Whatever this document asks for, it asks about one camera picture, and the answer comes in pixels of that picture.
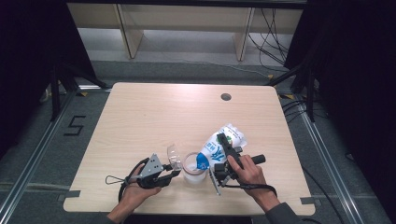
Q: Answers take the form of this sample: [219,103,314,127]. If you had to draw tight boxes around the thin wire loop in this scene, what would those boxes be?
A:
[105,175,127,187]

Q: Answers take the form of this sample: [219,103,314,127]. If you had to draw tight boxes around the clear jar lid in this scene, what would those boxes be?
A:
[166,143,183,172]

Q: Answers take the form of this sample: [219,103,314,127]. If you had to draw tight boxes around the clear glass jar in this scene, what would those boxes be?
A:
[181,151,208,185]

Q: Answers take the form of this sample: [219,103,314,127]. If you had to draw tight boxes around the light wooden shelf unit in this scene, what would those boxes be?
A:
[67,3,304,62]

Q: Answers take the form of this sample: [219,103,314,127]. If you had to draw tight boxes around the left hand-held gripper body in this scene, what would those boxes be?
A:
[135,153,164,189]

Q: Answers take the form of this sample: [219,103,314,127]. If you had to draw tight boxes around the black floor cable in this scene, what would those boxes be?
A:
[301,166,345,224]

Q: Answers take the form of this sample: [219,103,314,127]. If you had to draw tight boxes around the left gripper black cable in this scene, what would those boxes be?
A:
[118,157,150,202]

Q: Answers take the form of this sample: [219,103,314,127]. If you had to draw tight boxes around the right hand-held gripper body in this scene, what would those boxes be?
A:
[209,146,267,196]

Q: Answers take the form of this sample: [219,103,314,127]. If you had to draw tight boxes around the white and blue pouch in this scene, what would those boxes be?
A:
[195,122,248,172]

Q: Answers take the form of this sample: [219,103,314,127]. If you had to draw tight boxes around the person's left hand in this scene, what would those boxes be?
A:
[120,166,163,213]

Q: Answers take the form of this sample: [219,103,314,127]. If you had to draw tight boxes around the tangle of black cables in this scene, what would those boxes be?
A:
[247,7,290,68]

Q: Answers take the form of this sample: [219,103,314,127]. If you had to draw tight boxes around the black wrist strap cable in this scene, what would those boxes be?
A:
[222,182,278,198]

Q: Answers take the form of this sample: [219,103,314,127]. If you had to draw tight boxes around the aluminium floor rail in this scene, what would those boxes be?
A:
[0,90,78,217]
[295,99,365,224]

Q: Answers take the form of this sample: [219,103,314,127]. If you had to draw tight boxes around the black metal stand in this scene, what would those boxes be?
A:
[264,60,316,123]
[49,62,111,122]

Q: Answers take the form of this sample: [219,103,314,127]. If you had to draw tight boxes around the white floor cable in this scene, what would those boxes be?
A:
[174,58,273,78]

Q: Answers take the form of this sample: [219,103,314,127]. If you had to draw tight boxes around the person's right hand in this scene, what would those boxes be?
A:
[226,154,269,187]

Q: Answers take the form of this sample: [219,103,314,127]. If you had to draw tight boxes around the black cables beside stand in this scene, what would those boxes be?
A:
[281,98,328,123]

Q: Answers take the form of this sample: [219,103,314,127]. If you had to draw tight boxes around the dark curtain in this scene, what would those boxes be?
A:
[0,0,97,157]
[284,0,396,216]

